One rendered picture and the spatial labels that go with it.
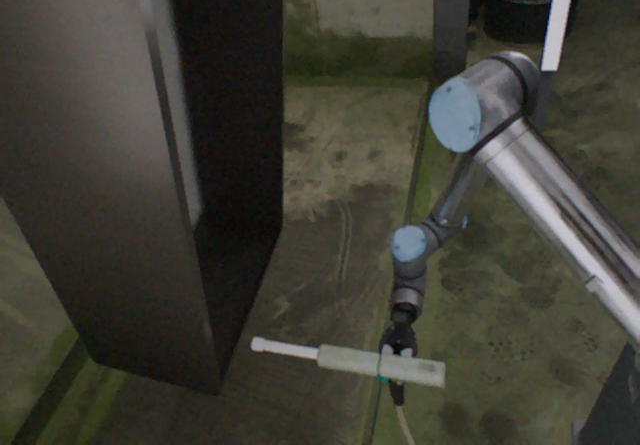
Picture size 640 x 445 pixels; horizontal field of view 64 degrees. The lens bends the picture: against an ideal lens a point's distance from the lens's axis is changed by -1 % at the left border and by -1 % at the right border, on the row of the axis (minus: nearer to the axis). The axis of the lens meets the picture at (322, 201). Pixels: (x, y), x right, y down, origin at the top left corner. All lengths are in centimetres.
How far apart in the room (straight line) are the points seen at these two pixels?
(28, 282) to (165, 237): 125
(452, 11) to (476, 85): 205
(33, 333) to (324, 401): 104
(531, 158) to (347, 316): 123
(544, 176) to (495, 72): 20
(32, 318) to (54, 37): 149
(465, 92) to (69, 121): 61
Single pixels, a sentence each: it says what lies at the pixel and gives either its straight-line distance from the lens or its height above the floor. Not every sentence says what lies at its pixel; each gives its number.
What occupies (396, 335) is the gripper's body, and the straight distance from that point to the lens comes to 136.
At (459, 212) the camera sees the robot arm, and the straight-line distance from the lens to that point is 135.
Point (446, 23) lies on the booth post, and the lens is 297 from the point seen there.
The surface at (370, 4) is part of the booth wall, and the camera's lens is 298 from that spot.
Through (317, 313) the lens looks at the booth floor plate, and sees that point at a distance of 200.
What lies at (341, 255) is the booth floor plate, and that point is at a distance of 216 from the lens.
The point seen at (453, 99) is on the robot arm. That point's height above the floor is 120.
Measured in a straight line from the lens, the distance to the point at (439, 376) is 126.
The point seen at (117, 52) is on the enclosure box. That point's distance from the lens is 69.
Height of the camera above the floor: 168
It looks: 43 degrees down
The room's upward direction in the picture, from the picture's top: 11 degrees counter-clockwise
